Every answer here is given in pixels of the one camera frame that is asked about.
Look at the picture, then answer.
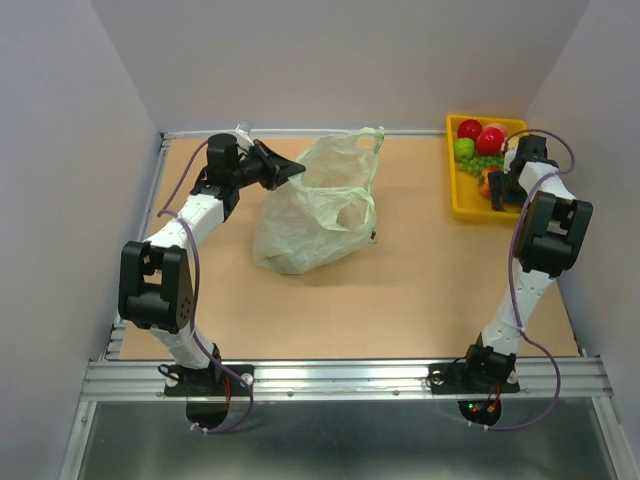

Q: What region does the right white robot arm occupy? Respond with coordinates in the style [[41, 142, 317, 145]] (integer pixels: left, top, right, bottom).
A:
[[460, 129, 593, 390]]

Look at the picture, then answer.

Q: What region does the red apple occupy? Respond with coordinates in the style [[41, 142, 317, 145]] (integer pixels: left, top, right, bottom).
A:
[[457, 119, 483, 142], [475, 126, 505, 156]]

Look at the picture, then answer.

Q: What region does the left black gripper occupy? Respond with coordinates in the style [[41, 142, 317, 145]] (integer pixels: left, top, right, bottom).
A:
[[231, 140, 306, 192]]

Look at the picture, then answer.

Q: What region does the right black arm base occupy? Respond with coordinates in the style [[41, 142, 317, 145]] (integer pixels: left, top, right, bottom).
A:
[[425, 344, 520, 427]]

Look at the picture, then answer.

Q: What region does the green grape bunch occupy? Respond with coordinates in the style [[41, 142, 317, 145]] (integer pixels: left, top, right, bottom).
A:
[[456, 155, 504, 177]]

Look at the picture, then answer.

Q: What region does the red apple back left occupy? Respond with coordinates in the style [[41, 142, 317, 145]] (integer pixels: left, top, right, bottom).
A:
[[457, 119, 483, 142]]

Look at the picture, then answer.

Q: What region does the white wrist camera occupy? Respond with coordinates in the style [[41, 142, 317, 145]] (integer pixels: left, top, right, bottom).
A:
[[503, 146, 518, 174], [233, 121, 253, 150]]

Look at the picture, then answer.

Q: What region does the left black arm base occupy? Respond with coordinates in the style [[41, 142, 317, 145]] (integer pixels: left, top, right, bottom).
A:
[[157, 363, 255, 435]]

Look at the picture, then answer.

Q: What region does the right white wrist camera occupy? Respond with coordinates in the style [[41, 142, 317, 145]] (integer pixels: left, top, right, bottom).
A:
[[503, 146, 518, 174]]

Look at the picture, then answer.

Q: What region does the yellow plastic tray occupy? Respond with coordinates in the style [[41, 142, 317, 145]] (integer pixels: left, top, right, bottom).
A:
[[445, 114, 528, 224]]

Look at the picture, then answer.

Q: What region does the red apple centre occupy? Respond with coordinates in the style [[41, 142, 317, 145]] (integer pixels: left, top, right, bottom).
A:
[[475, 126, 505, 156]]

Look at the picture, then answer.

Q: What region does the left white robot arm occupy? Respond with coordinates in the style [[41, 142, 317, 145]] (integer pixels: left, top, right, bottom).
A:
[[118, 132, 305, 394]]

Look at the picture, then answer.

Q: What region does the light green custard apple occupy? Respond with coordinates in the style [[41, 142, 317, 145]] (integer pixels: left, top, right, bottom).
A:
[[453, 137, 475, 162]]

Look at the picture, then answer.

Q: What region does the light green plastic bag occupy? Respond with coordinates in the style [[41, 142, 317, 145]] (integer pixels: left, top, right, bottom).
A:
[[252, 127, 385, 275]]

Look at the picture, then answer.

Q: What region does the peach fruit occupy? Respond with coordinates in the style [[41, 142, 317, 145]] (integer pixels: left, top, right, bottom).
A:
[[487, 122, 509, 137]]

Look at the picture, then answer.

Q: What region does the aluminium frame rail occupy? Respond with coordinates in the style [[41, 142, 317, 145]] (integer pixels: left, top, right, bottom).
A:
[[61, 132, 638, 479]]

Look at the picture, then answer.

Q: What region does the orange persimmon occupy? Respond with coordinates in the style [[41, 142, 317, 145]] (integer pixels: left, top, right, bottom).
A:
[[478, 167, 501, 199]]

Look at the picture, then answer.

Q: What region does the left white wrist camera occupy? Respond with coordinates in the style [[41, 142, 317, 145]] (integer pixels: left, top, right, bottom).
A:
[[233, 121, 253, 150]]

